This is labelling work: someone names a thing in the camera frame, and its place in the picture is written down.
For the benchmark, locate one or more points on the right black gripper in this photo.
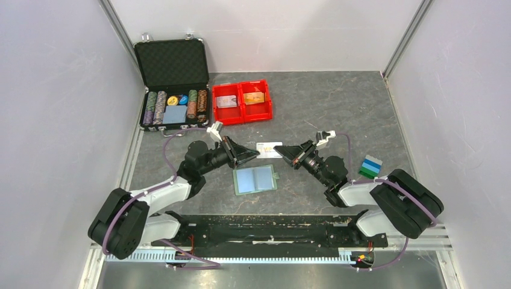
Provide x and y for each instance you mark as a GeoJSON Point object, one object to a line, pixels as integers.
{"type": "Point", "coordinates": [296, 155]}

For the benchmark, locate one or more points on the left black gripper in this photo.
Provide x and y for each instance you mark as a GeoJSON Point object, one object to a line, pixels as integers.
{"type": "Point", "coordinates": [236, 154]}

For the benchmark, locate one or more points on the white gold VIP card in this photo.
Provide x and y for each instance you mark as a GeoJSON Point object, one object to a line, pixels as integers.
{"type": "Point", "coordinates": [266, 150]}

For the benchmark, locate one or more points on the green card holder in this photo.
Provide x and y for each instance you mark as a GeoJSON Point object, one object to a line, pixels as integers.
{"type": "Point", "coordinates": [255, 180]}

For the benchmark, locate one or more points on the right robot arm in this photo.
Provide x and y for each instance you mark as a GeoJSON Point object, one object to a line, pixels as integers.
{"type": "Point", "coordinates": [402, 204]}

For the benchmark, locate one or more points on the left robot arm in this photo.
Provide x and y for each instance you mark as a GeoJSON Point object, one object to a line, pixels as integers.
{"type": "Point", "coordinates": [128, 219]}

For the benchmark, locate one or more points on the white card in bin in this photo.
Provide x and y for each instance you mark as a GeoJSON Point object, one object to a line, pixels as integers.
{"type": "Point", "coordinates": [228, 101]}

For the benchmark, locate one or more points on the orange card in bin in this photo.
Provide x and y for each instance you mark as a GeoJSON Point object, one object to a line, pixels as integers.
{"type": "Point", "coordinates": [252, 98]}

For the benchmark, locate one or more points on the blue playing card deck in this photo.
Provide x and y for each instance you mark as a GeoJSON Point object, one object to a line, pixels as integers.
{"type": "Point", "coordinates": [175, 114]}

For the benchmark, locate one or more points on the blue green card stack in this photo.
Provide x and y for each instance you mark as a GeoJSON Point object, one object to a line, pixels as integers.
{"type": "Point", "coordinates": [370, 167]}

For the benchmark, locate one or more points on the left red bin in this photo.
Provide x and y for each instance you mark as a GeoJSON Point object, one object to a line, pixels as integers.
{"type": "Point", "coordinates": [228, 116]}

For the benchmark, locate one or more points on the red bin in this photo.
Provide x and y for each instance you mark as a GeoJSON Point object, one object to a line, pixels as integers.
{"type": "Point", "coordinates": [256, 112]}
{"type": "Point", "coordinates": [228, 116]}

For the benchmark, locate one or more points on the right red bin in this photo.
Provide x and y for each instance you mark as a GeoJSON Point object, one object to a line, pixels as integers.
{"type": "Point", "coordinates": [256, 112]}

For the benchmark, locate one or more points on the yellow dealer chip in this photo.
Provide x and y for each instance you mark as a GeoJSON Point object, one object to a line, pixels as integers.
{"type": "Point", "coordinates": [172, 100]}

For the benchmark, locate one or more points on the black poker chip case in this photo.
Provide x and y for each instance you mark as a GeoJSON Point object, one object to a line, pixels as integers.
{"type": "Point", "coordinates": [175, 67]}

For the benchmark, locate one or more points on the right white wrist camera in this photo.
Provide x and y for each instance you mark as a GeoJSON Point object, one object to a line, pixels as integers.
{"type": "Point", "coordinates": [323, 137]}

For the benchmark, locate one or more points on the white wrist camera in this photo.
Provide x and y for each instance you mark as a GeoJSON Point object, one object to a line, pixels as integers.
{"type": "Point", "coordinates": [323, 137]}
{"type": "Point", "coordinates": [214, 131]}

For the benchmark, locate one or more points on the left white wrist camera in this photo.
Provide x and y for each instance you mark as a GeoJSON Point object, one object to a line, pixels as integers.
{"type": "Point", "coordinates": [214, 131]}

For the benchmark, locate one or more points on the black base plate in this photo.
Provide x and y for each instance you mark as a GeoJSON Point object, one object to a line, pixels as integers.
{"type": "Point", "coordinates": [272, 236]}

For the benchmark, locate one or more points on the aluminium frame rail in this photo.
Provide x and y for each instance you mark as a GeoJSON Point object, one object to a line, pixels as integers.
{"type": "Point", "coordinates": [271, 259]}

